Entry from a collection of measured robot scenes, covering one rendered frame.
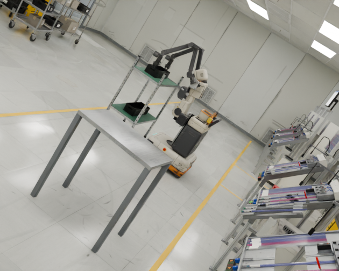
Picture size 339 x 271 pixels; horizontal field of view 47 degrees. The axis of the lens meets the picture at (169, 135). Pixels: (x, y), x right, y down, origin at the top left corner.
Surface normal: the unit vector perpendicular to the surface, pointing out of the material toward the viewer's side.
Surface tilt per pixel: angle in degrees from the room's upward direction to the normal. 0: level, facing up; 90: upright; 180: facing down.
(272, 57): 90
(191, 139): 90
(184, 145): 90
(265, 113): 90
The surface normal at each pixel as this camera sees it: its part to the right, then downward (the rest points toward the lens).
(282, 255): -0.29, 0.10
